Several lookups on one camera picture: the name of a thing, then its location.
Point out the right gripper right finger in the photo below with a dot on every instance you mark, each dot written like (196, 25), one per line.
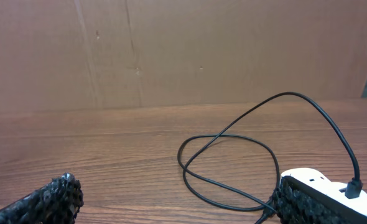
(296, 202)

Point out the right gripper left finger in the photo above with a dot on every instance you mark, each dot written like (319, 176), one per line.
(58, 202)

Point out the white power strip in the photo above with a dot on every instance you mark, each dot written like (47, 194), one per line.
(311, 178)

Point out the cardboard backdrop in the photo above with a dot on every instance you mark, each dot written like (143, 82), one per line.
(71, 55)

